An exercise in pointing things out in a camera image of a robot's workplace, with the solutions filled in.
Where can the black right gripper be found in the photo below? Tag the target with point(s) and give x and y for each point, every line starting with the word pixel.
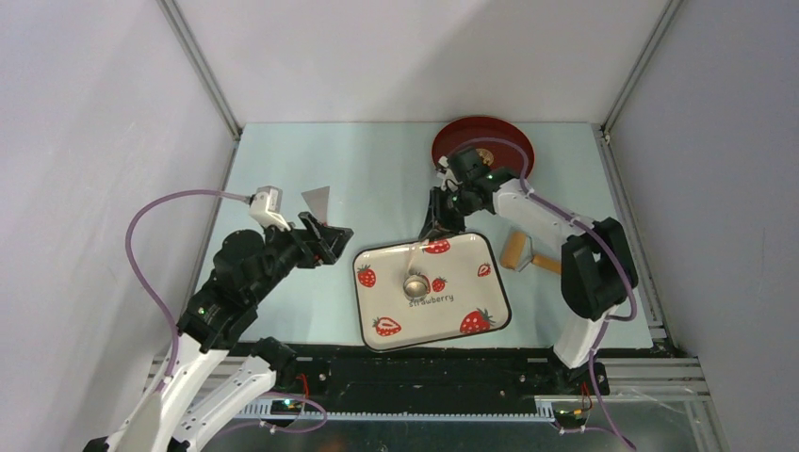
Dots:
pixel 438 220

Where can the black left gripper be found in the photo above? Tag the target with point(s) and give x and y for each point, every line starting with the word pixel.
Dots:
pixel 318 244

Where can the steel scraper orange handle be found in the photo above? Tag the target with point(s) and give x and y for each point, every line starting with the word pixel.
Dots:
pixel 318 201

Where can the round dark red tray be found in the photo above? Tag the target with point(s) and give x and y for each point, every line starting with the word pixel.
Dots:
pixel 499 143

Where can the round steel dough cutter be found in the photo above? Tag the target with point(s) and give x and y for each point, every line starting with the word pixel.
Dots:
pixel 416 286

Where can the wooden dough roller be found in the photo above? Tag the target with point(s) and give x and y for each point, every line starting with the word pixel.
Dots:
pixel 518 253

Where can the white strawberry print tray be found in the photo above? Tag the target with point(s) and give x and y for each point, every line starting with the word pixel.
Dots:
pixel 467 294

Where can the white dough piece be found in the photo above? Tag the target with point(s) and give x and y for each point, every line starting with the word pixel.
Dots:
pixel 415 251

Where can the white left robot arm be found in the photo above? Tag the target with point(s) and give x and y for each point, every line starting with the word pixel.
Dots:
pixel 248 266

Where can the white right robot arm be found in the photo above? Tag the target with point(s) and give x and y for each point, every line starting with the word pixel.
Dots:
pixel 598 276

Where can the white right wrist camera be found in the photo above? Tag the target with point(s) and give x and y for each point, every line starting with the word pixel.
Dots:
pixel 443 172

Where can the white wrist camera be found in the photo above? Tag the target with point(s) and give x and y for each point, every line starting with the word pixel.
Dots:
pixel 264 208
pixel 443 172

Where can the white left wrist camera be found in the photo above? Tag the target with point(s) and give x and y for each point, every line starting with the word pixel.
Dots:
pixel 264 208

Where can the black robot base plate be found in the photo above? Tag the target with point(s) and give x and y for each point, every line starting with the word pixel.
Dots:
pixel 437 380

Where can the grey slotted cable duct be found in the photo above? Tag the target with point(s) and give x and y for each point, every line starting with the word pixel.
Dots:
pixel 268 410

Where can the left aluminium corner post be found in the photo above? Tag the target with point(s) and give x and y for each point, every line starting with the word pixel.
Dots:
pixel 181 29

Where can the aluminium corner post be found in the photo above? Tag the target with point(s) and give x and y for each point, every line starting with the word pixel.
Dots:
pixel 181 29
pixel 643 59

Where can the aluminium frame rail front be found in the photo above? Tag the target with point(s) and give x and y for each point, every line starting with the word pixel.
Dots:
pixel 655 378

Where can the right aluminium corner post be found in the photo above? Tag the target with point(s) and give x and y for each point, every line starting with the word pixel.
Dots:
pixel 643 59

